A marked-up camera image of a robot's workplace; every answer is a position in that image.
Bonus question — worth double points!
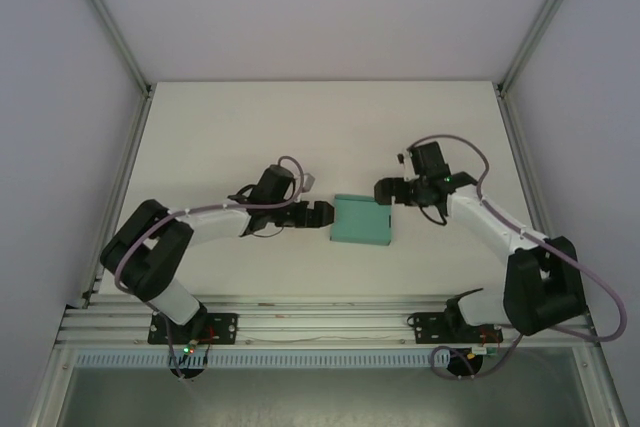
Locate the teal corrugated paper box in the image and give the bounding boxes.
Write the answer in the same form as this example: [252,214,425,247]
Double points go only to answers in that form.
[329,193,393,249]

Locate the grey metal sheet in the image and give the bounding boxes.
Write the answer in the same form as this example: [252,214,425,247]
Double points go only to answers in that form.
[54,365,594,427]

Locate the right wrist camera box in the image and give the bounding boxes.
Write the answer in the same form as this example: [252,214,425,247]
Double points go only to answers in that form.
[396,145,417,182]

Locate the left wrist thin black cable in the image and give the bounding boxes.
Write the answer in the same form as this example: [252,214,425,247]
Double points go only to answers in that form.
[228,185,284,239]

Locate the wrist thin black cable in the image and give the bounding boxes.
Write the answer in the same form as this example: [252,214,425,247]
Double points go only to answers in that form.
[228,185,284,239]
[418,201,450,226]

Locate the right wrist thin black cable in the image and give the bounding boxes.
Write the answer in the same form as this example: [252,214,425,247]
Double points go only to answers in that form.
[418,201,450,226]

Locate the aluminium table side rail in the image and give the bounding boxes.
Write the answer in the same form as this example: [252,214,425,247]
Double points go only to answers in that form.
[79,86,154,309]
[494,86,574,308]

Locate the aluminium mounting rail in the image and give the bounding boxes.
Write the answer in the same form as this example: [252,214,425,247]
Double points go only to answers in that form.
[57,295,599,348]

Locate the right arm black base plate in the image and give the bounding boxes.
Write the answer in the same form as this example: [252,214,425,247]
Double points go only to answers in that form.
[407,312,504,347]

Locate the slotted grey cable duct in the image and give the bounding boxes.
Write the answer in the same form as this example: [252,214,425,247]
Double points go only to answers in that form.
[74,351,451,369]

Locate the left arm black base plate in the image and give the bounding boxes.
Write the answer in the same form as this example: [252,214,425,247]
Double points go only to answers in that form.
[147,312,239,347]

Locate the black round cable grommet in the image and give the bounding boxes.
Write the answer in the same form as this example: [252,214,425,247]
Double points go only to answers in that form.
[446,348,485,381]
[169,364,206,381]

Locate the aluminium frame post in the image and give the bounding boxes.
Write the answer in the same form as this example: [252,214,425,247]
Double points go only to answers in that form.
[497,0,595,96]
[62,0,152,96]

